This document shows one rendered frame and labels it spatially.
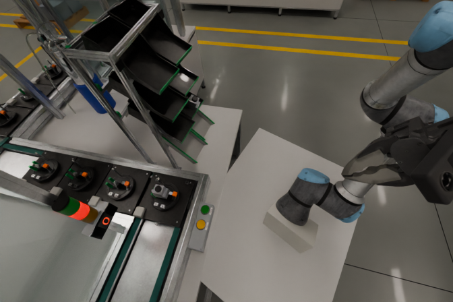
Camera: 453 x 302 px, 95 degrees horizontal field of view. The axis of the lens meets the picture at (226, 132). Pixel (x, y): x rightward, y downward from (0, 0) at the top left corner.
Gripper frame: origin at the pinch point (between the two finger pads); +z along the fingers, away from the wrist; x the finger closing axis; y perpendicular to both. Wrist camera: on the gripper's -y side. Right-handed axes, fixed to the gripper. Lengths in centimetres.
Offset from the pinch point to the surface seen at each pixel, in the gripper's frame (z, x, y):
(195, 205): 79, 2, 11
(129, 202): 99, 23, -8
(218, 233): 79, -16, 13
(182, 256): 80, -10, -8
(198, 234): 76, -8, 2
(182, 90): 51, 50, 22
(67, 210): 62, 30, -33
